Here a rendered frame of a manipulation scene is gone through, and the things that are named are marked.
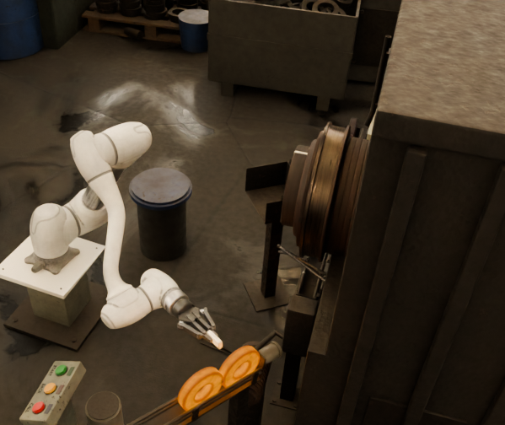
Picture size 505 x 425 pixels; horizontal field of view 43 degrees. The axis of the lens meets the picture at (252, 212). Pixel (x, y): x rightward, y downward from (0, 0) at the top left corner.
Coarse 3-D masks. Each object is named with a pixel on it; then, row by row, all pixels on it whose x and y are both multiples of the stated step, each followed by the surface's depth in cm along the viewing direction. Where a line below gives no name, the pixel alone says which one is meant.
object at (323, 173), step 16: (336, 128) 206; (320, 144) 196; (336, 144) 198; (320, 160) 195; (336, 160) 194; (320, 176) 193; (320, 192) 193; (320, 208) 194; (304, 224) 196; (320, 224) 196; (304, 240) 201
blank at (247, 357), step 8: (240, 352) 203; (248, 352) 204; (256, 352) 207; (232, 360) 202; (240, 360) 203; (248, 360) 206; (256, 360) 210; (224, 368) 202; (232, 368) 202; (240, 368) 211; (248, 368) 210; (224, 376) 202; (232, 376) 205; (240, 376) 209; (224, 384) 204
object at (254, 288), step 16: (256, 176) 294; (272, 176) 298; (256, 192) 297; (272, 192) 297; (256, 208) 286; (272, 208) 274; (272, 224) 292; (272, 240) 299; (272, 256) 306; (272, 272) 314; (256, 288) 329; (272, 288) 322; (256, 304) 321; (272, 304) 322
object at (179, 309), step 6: (180, 300) 225; (186, 300) 226; (174, 306) 225; (180, 306) 223; (186, 306) 224; (192, 306) 226; (174, 312) 225; (180, 312) 224; (186, 312) 224; (198, 312) 224; (180, 318) 222; (186, 318) 222; (186, 324) 222
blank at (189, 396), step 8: (208, 368) 197; (192, 376) 194; (200, 376) 194; (208, 376) 195; (216, 376) 198; (184, 384) 194; (192, 384) 192; (200, 384) 194; (208, 384) 197; (216, 384) 201; (184, 392) 193; (192, 392) 193; (200, 392) 202; (208, 392) 201; (216, 392) 204; (184, 400) 193; (192, 400) 196; (200, 400) 200; (184, 408) 196
